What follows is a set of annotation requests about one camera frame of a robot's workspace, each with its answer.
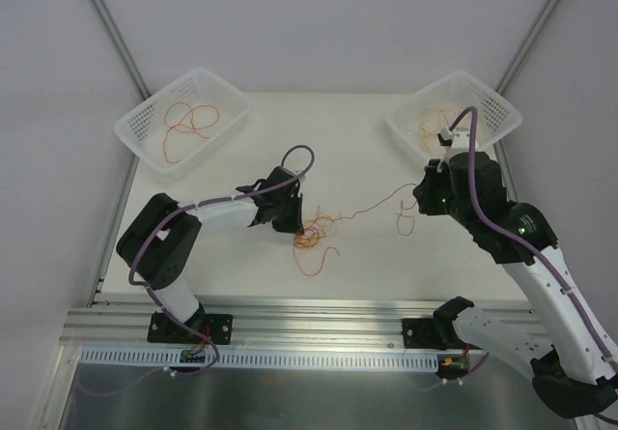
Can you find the yellow cable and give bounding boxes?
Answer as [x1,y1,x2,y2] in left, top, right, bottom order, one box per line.
[405,104,479,156]

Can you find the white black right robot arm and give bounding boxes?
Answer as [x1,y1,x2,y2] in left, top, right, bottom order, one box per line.
[412,153,617,418]

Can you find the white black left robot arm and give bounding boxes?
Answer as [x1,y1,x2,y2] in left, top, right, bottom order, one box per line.
[116,166,302,342]

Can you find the white plastic basket right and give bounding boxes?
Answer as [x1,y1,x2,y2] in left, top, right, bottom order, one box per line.
[385,72,522,165]

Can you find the white plastic basket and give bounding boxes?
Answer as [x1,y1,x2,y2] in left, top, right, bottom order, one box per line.
[113,68,250,179]
[385,72,522,165]

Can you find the white plastic basket left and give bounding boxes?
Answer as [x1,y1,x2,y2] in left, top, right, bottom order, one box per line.
[113,68,250,179]

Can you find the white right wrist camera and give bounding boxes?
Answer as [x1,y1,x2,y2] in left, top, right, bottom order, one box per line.
[437,128,474,162]

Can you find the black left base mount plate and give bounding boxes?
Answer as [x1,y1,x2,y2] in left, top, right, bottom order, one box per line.
[147,311,234,345]

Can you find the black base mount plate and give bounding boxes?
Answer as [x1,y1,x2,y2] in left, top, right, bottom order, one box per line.
[401,317,481,351]
[147,311,234,345]

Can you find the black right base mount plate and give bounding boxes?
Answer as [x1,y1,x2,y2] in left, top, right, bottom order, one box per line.
[401,317,481,351]

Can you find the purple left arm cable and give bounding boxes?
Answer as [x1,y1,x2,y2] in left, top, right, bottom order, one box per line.
[127,144,317,378]

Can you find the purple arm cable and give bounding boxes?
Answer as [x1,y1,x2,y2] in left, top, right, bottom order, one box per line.
[446,105,618,422]
[127,144,317,378]

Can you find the aluminium table frame rail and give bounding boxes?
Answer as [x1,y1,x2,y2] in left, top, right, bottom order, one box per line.
[60,294,439,352]

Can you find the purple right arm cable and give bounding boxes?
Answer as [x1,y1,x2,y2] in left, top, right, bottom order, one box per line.
[446,105,618,422]

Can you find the white slotted cable duct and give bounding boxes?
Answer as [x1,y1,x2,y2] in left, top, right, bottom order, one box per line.
[80,347,438,373]

